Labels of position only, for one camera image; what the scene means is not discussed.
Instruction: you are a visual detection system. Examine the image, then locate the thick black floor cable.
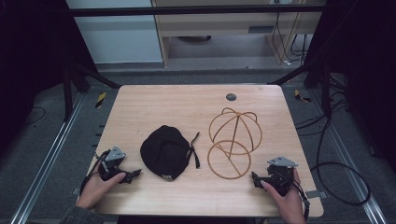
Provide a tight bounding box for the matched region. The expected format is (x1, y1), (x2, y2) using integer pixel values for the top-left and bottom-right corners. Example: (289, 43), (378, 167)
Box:
(293, 115), (372, 207)

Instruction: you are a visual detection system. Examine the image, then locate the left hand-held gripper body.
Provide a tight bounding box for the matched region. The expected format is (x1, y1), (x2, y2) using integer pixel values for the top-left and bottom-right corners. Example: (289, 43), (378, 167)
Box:
(98, 145), (135, 184)

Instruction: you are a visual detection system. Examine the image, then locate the black curtain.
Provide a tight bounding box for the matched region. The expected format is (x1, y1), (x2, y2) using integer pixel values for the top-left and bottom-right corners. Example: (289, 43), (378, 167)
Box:
(0, 0), (98, 157)
(303, 0), (396, 175)

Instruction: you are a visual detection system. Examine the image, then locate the wooden wire hat stand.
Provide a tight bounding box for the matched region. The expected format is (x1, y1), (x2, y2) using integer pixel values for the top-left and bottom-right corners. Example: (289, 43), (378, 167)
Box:
(206, 106), (263, 181)

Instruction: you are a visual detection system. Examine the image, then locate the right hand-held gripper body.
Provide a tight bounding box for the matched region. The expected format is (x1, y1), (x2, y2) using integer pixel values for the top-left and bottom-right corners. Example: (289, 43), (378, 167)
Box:
(261, 156), (299, 198)

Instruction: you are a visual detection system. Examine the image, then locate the left hand-held gripper cable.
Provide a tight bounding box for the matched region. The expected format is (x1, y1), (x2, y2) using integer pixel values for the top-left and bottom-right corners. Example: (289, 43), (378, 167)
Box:
(79, 149), (112, 195)

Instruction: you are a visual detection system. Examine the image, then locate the yellow black striped tape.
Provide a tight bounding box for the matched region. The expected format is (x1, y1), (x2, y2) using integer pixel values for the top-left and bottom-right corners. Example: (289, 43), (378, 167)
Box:
(293, 89), (312, 104)
(94, 91), (107, 109)

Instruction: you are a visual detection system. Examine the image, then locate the black cap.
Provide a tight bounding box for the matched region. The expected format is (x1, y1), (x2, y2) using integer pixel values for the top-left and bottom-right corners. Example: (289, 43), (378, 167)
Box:
(139, 124), (202, 182)

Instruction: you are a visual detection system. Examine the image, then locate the aluminium floor rail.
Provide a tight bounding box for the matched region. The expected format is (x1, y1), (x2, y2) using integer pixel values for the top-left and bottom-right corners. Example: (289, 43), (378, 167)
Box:
(307, 88), (390, 224)
(9, 92), (86, 224)

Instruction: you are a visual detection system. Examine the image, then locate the black metal stand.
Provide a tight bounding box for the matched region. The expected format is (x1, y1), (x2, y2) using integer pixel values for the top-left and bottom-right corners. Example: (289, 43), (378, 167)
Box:
(61, 59), (122, 122)
(268, 59), (333, 118)

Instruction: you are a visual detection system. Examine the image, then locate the person's left hand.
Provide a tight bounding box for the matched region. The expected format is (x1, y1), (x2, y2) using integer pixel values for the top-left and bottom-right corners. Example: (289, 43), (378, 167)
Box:
(75, 161), (127, 210)

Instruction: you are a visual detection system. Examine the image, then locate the hand-held gripper cable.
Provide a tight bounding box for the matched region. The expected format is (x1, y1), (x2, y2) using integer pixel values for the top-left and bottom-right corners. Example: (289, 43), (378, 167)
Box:
(274, 170), (312, 221)
(79, 149), (112, 195)

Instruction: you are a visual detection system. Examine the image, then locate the person's right hand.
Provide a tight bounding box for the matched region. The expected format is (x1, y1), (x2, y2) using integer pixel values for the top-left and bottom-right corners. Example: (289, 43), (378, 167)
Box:
(260, 169), (307, 224)

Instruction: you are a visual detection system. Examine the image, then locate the black horizontal frame bar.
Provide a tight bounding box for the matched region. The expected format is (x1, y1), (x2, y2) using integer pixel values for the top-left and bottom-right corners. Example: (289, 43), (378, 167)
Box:
(66, 4), (326, 18)

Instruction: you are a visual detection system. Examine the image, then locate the thin black floor cable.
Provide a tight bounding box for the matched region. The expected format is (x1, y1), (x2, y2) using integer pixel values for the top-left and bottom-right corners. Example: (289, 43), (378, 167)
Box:
(23, 105), (47, 127)

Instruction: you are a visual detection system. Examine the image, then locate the light wooden desk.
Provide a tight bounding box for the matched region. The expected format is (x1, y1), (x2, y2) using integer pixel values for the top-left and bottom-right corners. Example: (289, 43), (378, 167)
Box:
(150, 0), (327, 68)

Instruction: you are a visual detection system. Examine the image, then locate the bundle of hanging cables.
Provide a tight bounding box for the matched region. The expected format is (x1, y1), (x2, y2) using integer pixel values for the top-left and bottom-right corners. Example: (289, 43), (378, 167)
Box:
(271, 11), (310, 67)

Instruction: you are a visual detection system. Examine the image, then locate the white cabinet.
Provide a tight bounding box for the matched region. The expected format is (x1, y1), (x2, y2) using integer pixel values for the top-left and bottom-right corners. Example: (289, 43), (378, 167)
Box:
(64, 0), (164, 64)

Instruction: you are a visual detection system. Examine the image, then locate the right hand-held gripper cable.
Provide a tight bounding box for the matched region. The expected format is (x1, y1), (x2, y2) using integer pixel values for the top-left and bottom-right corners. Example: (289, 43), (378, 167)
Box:
(274, 170), (312, 221)

